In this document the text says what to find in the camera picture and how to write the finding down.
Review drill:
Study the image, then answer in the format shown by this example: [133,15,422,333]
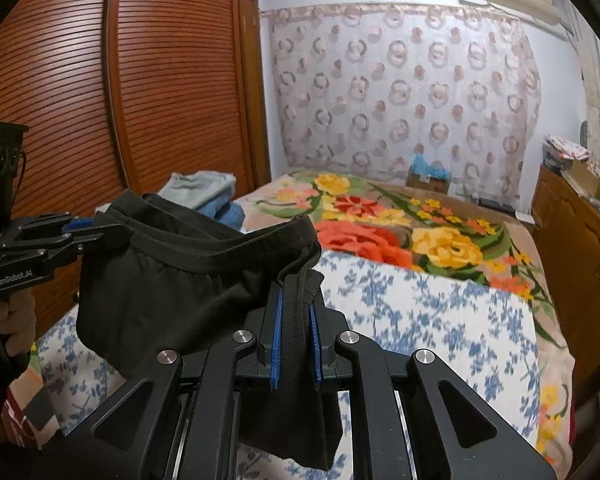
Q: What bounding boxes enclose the folded grey pants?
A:
[157,171,237,209]

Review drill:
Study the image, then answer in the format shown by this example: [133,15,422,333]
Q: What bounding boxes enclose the white lace curtain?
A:
[562,0,600,163]

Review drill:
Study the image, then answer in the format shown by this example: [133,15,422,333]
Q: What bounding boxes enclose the patterned fabric box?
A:
[542,133,592,172]

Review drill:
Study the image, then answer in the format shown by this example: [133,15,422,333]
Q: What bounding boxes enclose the wooden sideboard cabinet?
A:
[530,165,600,406]

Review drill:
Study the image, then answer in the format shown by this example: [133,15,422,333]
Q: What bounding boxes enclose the black pants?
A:
[75,191,344,472]

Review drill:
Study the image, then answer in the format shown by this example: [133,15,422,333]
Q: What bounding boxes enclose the peach flowered blanket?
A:
[237,170,576,466]

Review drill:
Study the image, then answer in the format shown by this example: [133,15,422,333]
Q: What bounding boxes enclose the circle patterned curtain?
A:
[259,4,543,196]

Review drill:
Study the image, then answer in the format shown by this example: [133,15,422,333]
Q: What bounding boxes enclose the blue toy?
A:
[409,152,452,182]

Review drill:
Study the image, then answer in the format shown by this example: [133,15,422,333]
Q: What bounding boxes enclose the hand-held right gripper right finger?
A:
[309,300,556,480]

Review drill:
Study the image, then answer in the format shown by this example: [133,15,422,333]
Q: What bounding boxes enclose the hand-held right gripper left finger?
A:
[27,280,286,480]

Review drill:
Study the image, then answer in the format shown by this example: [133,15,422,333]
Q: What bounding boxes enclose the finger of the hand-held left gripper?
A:
[44,225,126,272]
[5,212,97,247]

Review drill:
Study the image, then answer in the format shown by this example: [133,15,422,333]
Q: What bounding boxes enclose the white blue floral bed sheet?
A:
[10,250,542,480]

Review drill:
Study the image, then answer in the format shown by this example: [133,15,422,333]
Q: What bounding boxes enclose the brown louvered wardrobe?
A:
[0,0,272,341]

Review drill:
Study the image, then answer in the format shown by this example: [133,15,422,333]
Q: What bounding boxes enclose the cardboard box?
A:
[561,157,600,202]

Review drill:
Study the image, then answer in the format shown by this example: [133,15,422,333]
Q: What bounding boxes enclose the person's left hand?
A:
[0,287,37,358]

